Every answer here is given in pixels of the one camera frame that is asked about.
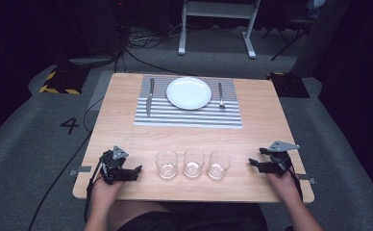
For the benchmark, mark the grey striped placemat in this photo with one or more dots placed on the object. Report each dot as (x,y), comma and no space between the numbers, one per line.
(187,117)

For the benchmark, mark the white metal stand frame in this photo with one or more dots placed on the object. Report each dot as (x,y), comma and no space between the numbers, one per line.
(218,9)

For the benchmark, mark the person's right hand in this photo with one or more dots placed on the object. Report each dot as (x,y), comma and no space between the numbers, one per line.
(282,187)

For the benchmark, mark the yellow black striped base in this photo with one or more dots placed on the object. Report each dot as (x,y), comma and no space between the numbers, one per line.
(62,82)

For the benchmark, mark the silver fork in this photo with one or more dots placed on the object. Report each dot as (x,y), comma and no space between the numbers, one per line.
(221,95)

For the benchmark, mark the black tripod stand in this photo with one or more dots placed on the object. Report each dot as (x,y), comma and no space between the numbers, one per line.
(287,35)

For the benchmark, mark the grey table edge bracket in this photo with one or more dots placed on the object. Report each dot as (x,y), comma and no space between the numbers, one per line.
(80,170)
(305,178)

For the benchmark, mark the white round plate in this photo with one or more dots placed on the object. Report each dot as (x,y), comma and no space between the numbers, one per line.
(188,93)

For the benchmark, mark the person's black shorts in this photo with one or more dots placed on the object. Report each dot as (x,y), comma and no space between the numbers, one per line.
(200,218)

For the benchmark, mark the person's left hand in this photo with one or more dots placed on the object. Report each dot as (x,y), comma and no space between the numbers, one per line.
(104,192)

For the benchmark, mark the clear drinking glass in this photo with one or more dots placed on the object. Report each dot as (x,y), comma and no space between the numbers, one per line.
(166,165)
(193,164)
(218,166)

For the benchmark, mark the black floor base plate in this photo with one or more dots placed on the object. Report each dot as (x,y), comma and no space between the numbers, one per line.
(288,85)

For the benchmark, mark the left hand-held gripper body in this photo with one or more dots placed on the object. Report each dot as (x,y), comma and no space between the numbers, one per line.
(113,165)

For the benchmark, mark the silver table knife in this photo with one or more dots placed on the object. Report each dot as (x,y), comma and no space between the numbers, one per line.
(149,96)

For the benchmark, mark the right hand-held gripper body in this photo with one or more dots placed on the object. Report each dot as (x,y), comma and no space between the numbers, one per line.
(280,160)

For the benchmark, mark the person's bare leg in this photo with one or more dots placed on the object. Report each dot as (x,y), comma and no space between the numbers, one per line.
(133,213)

